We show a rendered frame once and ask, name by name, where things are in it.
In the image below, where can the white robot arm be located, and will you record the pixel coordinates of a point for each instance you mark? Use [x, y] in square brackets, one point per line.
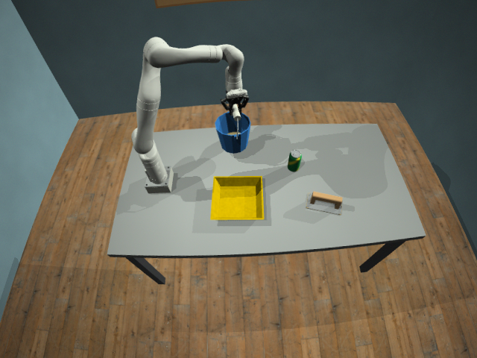
[157, 54]

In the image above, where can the green and yellow drink can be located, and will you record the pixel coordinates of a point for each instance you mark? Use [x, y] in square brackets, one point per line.
[294, 160]

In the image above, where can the blue bucket with grey wire handle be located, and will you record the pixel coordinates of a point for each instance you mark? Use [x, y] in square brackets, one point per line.
[233, 131]

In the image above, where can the yellow tray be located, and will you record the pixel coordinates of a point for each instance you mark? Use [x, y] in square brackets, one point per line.
[237, 198]

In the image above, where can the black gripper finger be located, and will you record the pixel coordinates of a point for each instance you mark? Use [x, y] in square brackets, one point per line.
[230, 107]
[240, 106]

